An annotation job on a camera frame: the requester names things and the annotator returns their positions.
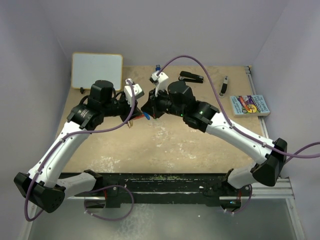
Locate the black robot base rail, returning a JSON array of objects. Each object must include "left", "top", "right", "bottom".
[{"left": 77, "top": 173, "right": 251, "bottom": 208}]

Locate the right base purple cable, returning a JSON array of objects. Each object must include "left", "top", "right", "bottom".
[{"left": 223, "top": 187, "right": 253, "bottom": 215}]

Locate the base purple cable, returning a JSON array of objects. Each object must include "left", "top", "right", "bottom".
[
  {"left": 223, "top": 187, "right": 253, "bottom": 215},
  {"left": 83, "top": 183, "right": 135, "bottom": 221}
]

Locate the colourful book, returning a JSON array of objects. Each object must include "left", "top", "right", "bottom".
[{"left": 229, "top": 95, "right": 271, "bottom": 118}]

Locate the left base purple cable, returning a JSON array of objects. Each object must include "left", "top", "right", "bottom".
[{"left": 83, "top": 183, "right": 135, "bottom": 221}]

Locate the blue key tag with key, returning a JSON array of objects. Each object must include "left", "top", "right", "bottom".
[{"left": 143, "top": 112, "right": 151, "bottom": 120}]

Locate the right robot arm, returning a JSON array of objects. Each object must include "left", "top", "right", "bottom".
[{"left": 142, "top": 81, "right": 288, "bottom": 196}]

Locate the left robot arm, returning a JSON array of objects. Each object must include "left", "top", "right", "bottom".
[{"left": 13, "top": 78, "right": 144, "bottom": 213}]

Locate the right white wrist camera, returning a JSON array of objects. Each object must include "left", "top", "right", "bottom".
[{"left": 150, "top": 70, "right": 169, "bottom": 97}]

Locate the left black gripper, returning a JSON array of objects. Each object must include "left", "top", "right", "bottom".
[{"left": 101, "top": 92, "right": 142, "bottom": 124}]

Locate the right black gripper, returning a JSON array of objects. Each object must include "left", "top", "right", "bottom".
[{"left": 141, "top": 86, "right": 186, "bottom": 119}]

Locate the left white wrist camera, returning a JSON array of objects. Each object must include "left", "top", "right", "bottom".
[{"left": 123, "top": 78, "right": 145, "bottom": 107}]

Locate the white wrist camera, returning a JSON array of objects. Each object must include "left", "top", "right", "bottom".
[
  {"left": 123, "top": 78, "right": 145, "bottom": 107},
  {"left": 150, "top": 70, "right": 169, "bottom": 97}
]

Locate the red-handled metal key organizer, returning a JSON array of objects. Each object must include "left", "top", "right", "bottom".
[{"left": 127, "top": 113, "right": 145, "bottom": 129}]

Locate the white dry-erase board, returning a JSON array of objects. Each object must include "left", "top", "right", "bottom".
[{"left": 71, "top": 52, "right": 123, "bottom": 91}]

